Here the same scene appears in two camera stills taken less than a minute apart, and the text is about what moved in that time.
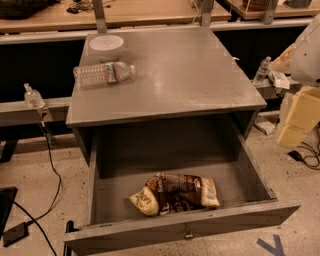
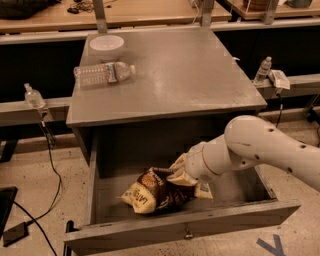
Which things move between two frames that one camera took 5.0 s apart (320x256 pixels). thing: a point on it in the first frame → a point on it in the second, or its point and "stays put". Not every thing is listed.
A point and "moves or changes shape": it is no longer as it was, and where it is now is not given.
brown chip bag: (169, 193) moves or changes shape
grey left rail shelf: (17, 113) stays put
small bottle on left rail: (33, 97) stays put
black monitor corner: (7, 196) stays put
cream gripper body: (307, 56) → (195, 163)
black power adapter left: (15, 234) stays put
